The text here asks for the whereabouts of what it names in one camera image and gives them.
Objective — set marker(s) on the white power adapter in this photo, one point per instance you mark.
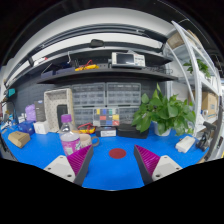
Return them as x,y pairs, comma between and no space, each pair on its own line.
185,144

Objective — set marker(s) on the white oscilloscope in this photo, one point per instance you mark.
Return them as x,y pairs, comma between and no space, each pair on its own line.
128,60

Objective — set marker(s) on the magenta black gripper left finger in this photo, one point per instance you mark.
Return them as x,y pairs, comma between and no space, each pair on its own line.
73,168

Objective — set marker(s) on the small cardboard box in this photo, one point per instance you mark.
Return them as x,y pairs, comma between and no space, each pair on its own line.
20,139

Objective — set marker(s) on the black clamp tool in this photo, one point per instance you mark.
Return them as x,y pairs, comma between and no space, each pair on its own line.
203,143

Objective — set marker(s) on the dark wall shelf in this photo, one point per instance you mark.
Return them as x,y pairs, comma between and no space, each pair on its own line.
97,75

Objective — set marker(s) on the purple bag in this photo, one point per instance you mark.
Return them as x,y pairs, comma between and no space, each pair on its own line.
30,112

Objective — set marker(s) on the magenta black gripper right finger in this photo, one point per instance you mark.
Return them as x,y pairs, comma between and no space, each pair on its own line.
153,167

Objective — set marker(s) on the grey drawer cabinet right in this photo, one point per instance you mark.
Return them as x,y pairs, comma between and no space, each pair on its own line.
123,93

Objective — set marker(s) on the green potted plant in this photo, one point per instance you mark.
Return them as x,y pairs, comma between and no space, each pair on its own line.
167,113

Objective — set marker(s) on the colourful parts organizer box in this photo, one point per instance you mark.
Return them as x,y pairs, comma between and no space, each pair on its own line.
106,117

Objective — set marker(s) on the white metal shelving rack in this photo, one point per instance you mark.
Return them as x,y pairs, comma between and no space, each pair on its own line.
197,83

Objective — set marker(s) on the black flat case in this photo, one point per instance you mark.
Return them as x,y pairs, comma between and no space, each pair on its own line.
126,130

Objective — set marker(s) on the beige ceramic mug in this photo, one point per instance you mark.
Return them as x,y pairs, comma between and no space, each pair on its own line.
87,140

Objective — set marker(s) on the grey drawer cabinet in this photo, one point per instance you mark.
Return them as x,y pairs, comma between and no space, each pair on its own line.
88,94
123,93

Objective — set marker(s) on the red yellow multimeter leads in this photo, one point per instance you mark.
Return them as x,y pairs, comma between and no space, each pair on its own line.
87,128

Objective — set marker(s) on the blue small box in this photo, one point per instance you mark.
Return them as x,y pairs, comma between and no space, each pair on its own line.
26,127

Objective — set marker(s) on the yellow red tool on shelf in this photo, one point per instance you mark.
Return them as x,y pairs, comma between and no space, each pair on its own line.
88,66

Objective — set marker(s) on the red round marker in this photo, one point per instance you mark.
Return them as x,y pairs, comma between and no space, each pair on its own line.
117,153

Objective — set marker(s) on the grey drawer cabinet left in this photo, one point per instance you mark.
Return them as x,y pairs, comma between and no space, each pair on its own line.
88,94

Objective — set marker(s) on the cardboard box top rack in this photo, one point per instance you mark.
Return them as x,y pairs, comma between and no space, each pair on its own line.
176,40

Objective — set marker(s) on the black white labelled box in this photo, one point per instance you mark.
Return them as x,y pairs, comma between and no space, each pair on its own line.
105,131

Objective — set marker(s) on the clear bottle purple cap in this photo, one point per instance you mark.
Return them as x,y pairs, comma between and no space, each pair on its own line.
69,135

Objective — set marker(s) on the small plant on rack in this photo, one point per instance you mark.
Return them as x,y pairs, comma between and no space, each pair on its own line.
202,67

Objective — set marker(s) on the cardboard box on rack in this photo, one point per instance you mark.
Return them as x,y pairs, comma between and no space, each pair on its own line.
209,105

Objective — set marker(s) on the beige perforated tray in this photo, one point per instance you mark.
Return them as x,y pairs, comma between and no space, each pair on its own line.
56,102

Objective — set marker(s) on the white small box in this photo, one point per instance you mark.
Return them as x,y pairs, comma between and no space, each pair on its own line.
41,127

